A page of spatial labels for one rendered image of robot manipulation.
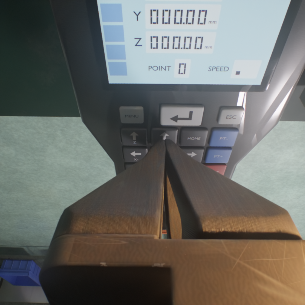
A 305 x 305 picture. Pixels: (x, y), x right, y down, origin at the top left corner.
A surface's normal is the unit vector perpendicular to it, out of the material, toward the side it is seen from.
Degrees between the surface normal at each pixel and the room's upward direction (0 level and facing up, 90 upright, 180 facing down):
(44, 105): 0
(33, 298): 90
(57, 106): 0
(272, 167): 0
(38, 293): 90
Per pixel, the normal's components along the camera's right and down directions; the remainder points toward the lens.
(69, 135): -0.01, 0.77
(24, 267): 0.01, -0.64
